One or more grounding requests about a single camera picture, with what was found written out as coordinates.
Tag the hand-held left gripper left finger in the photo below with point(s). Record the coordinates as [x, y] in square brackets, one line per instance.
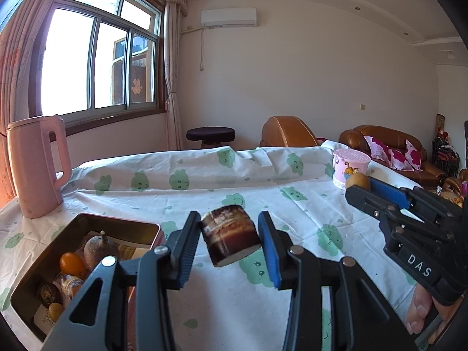
[186, 263]

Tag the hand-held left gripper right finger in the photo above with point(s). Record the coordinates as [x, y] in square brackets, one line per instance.
[270, 256]

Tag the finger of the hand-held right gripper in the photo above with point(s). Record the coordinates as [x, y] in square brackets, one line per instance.
[391, 192]
[365, 199]

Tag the small brown-green fruit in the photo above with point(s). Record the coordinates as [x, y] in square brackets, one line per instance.
[356, 182]
[55, 310]

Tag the round cake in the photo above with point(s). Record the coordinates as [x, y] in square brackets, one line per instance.
[228, 234]
[71, 285]

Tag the metal tin box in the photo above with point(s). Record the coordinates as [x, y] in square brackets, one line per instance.
[120, 230]

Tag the smooth orange with stem nub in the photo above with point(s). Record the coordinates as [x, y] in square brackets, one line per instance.
[71, 263]

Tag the dark brown wrinkled fruit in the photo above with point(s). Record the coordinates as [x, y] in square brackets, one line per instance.
[47, 294]

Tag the person's right hand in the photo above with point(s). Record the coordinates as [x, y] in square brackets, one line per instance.
[416, 310]

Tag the pink cartoon cup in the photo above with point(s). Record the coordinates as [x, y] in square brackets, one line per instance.
[349, 164]

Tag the pink floral cushion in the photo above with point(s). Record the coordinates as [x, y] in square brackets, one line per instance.
[384, 151]
[413, 155]

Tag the brown leather sofa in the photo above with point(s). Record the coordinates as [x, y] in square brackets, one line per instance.
[384, 133]

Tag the dark rack with items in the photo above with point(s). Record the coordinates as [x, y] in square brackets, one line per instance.
[444, 146]

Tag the white green-cloud tablecloth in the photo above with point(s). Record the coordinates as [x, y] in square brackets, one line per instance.
[146, 204]

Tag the pink cloth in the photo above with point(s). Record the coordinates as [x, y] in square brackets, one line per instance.
[321, 139]

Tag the brown leather chair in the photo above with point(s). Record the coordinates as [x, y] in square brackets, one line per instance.
[289, 131]

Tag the dark round stool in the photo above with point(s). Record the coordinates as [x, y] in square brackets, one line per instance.
[210, 134]

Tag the pink electric kettle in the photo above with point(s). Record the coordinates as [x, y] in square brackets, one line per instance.
[33, 168]

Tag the pale narrow curtain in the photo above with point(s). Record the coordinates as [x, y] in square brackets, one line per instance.
[173, 80]

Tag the pink paper window sticker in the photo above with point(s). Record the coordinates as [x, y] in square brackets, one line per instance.
[137, 86]

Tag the air conditioner pipe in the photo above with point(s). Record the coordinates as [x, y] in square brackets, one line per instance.
[202, 51]

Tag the white air conditioner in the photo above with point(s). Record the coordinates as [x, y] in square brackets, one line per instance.
[228, 17]

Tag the sliding glass window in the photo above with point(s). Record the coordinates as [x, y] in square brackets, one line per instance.
[93, 55]

